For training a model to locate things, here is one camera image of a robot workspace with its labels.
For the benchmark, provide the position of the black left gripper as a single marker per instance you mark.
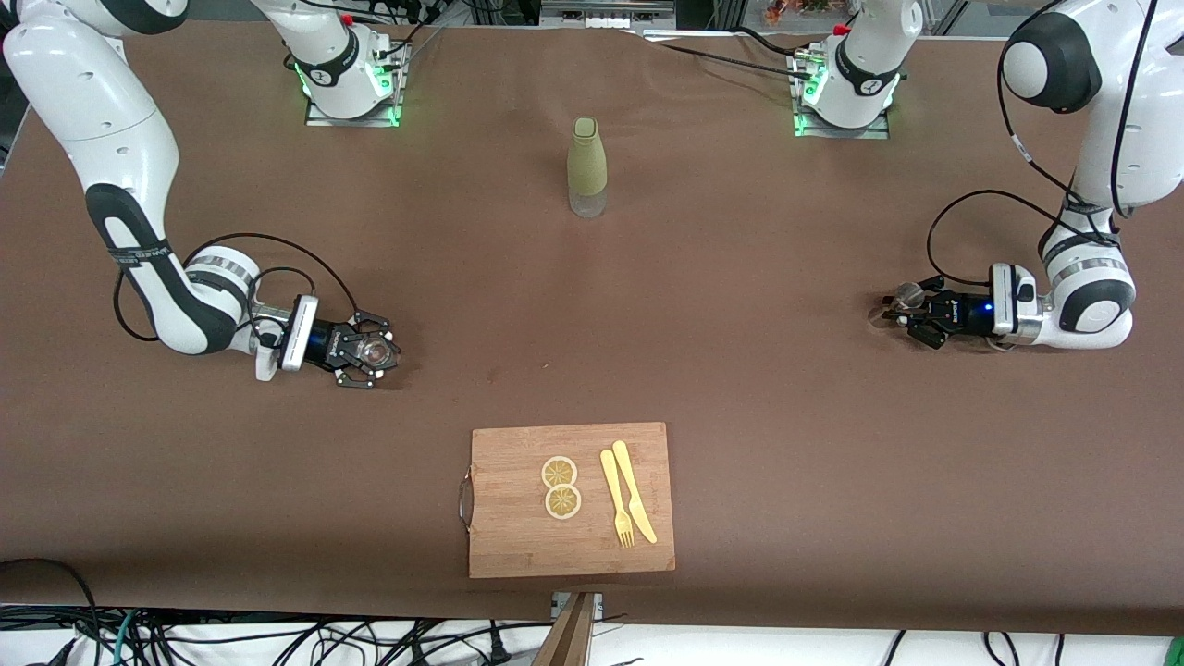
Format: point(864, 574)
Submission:
point(965, 314)

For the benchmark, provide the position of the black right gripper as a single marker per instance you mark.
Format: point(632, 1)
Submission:
point(326, 343)

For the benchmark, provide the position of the small clear glass measuring cup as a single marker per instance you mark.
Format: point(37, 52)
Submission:
point(376, 350)

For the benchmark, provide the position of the steel double-cone jigger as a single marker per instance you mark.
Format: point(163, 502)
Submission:
point(906, 296)

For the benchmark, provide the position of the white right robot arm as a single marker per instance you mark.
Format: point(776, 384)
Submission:
point(102, 102)

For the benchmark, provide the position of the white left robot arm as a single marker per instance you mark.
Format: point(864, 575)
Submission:
point(1138, 120)

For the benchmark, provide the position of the brown table cloth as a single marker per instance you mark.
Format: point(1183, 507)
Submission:
point(832, 462)

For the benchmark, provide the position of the lemon slice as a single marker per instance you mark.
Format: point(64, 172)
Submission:
point(562, 502)
point(560, 472)

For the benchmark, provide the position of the wooden cutting board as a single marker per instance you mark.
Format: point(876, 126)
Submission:
point(518, 536)

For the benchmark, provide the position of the yellow plastic fork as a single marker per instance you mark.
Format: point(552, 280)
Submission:
point(613, 490)

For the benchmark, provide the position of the green sleeved glass bottle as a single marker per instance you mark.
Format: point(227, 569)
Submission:
point(587, 157)

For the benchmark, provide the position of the yellow plastic knife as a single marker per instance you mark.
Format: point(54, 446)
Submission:
point(634, 490)

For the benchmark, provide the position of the orange red clutter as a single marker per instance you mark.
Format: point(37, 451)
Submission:
point(800, 9)

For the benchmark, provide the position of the grey equipment box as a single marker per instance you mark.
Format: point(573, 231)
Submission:
point(606, 11)

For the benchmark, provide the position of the small green object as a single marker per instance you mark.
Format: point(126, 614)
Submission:
point(1178, 653)

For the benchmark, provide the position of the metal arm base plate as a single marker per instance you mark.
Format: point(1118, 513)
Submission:
point(879, 129)
point(388, 116)

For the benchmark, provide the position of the small metal bracket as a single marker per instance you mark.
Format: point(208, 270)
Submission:
point(592, 601)

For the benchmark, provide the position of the wooden post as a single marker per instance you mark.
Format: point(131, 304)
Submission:
point(569, 638)

